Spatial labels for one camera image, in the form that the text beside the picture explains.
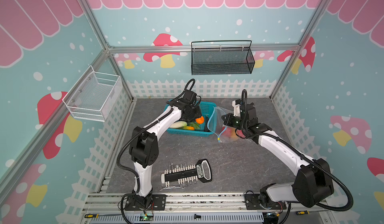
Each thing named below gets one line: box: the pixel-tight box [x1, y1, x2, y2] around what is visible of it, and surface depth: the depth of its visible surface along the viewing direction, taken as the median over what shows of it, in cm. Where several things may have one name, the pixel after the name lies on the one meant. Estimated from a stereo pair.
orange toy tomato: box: [195, 116, 205, 124], surface depth 91 cm
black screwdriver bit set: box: [161, 158, 213, 188], surface depth 85 cm
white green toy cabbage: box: [169, 121, 188, 129], surface depth 101 cm
